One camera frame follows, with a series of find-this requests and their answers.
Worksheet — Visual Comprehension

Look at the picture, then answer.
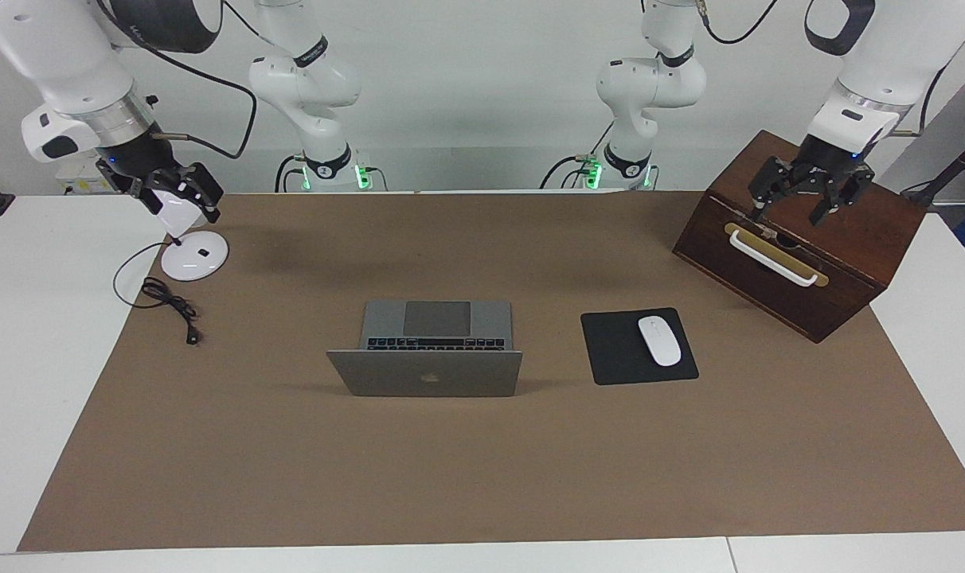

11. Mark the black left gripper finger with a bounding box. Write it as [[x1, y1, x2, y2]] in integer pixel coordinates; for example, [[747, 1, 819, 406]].
[[809, 163, 877, 228], [749, 155, 802, 224]]

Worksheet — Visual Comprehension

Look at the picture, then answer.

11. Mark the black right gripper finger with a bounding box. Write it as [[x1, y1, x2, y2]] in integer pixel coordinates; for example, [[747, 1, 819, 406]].
[[131, 177, 165, 216], [176, 163, 225, 224]]

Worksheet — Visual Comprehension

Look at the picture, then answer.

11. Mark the grey aluminium laptop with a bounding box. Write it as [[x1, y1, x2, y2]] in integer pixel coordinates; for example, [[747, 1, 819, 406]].
[[326, 300, 524, 398]]

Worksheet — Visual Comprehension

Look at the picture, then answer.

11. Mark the white yellow power strip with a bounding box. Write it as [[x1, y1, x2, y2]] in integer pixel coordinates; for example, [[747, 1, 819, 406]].
[[57, 155, 115, 194]]

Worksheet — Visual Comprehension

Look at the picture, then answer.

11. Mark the white desk lamp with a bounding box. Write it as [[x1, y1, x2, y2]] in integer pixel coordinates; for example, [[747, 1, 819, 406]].
[[147, 187, 230, 282]]

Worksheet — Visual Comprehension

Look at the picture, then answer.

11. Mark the black stand pole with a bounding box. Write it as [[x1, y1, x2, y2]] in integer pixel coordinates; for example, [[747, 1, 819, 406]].
[[901, 126, 965, 209]]

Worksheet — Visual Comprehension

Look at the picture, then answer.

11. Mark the dark brown wooden box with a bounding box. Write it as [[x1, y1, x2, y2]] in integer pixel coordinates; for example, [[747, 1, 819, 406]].
[[672, 130, 928, 344]]

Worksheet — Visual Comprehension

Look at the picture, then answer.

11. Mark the white computer mouse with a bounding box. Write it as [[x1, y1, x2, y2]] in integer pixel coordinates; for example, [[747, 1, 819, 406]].
[[638, 316, 682, 368]]

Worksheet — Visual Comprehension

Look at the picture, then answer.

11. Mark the black mouse pad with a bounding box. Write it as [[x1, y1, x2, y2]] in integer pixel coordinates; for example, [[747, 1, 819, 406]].
[[580, 307, 700, 386]]

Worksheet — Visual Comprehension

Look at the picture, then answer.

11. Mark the brown table mat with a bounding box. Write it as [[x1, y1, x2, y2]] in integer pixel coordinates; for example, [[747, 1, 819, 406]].
[[17, 191, 965, 552]]

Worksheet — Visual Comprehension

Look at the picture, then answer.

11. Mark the brass box handle plate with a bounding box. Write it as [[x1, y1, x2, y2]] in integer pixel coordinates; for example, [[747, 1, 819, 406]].
[[724, 222, 830, 287]]

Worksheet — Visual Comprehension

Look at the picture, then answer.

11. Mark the black arm base cable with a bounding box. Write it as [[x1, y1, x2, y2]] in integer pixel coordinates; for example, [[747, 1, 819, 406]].
[[540, 119, 615, 190], [274, 154, 305, 193]]

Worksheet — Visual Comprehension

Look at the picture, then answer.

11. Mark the white box handle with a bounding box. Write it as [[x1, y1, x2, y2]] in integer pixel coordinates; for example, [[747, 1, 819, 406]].
[[728, 229, 819, 287]]

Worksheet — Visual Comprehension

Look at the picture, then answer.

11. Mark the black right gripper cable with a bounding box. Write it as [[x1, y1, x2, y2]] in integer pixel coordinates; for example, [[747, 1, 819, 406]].
[[92, 0, 258, 160]]

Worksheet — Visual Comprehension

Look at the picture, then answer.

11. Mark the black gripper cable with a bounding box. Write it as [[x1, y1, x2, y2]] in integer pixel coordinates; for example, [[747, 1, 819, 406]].
[[92, 0, 258, 160], [887, 64, 951, 138]]

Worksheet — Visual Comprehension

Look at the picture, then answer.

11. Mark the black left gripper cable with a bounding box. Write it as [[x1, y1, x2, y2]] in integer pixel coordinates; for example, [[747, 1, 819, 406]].
[[887, 64, 951, 138]]

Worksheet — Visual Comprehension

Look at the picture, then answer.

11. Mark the black lamp power cable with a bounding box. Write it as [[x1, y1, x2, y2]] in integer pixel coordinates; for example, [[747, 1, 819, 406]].
[[113, 241, 201, 346]]

